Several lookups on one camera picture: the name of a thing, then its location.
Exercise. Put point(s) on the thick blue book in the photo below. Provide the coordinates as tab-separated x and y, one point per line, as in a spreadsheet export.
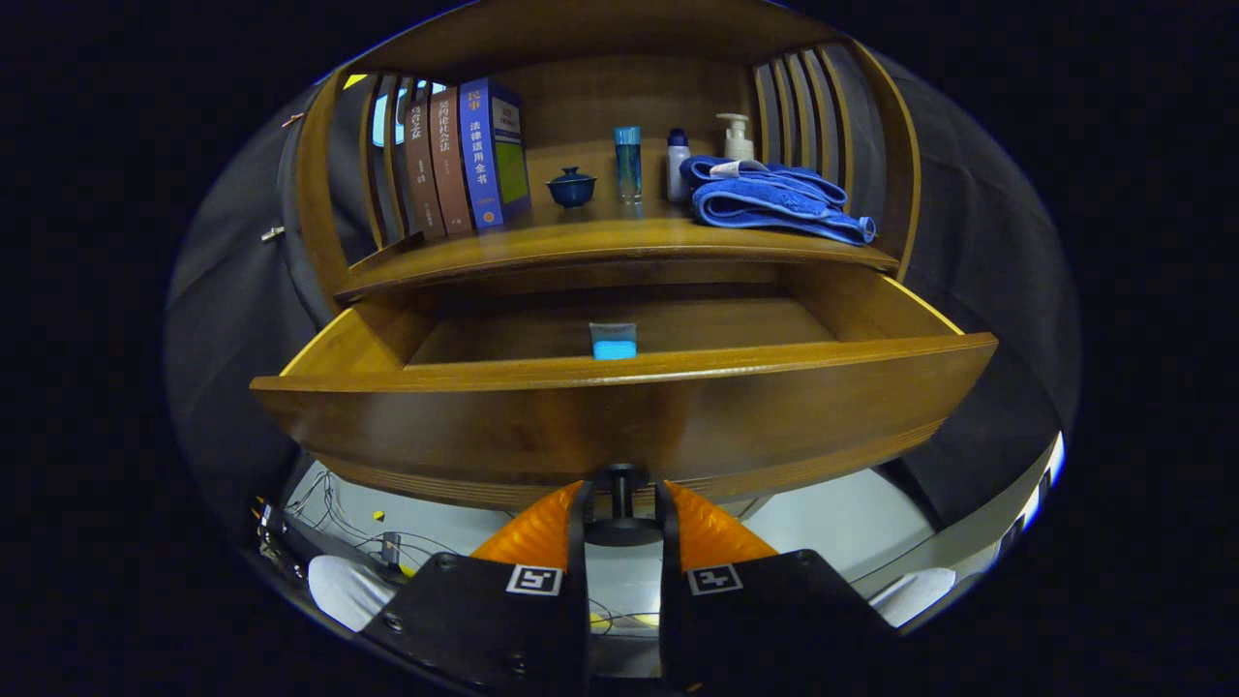
479	155

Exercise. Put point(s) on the wooden cabinet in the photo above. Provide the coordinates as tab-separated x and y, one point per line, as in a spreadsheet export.
619	97

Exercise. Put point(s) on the folded blue towel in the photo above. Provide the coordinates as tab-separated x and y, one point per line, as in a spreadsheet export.
765	203

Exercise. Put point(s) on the small black device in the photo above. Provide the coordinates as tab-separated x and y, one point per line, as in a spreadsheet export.
390	547

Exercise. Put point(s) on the dark brown book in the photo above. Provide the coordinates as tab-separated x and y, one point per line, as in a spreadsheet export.
421	174

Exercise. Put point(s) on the wooden countertop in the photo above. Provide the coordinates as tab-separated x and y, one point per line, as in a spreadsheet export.
581	237

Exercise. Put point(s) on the reddish brown book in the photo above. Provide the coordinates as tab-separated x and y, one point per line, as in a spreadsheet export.
450	165

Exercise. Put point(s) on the clear bottle with blue cap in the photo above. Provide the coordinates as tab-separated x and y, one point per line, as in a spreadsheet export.
628	165

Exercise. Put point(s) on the silver metal clip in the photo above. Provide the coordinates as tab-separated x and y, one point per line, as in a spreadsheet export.
272	233

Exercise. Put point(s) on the blue lidded teacup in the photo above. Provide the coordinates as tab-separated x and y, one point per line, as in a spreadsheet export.
571	189

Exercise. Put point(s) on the white bottle dark blue cap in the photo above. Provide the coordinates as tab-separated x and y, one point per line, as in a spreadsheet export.
678	169

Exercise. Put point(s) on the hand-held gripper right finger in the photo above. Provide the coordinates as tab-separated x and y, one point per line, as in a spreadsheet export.
673	620

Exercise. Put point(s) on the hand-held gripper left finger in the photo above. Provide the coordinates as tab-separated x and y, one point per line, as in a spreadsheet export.
577	620

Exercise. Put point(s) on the black drawer knob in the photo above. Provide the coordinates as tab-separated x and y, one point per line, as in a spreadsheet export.
624	530

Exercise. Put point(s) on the wooden drawer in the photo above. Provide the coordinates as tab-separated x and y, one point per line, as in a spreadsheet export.
619	426

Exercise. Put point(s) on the white pump bottle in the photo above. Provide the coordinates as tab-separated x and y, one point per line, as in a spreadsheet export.
739	145

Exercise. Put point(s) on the blue squeeze tube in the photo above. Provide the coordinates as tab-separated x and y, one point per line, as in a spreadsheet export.
613	341

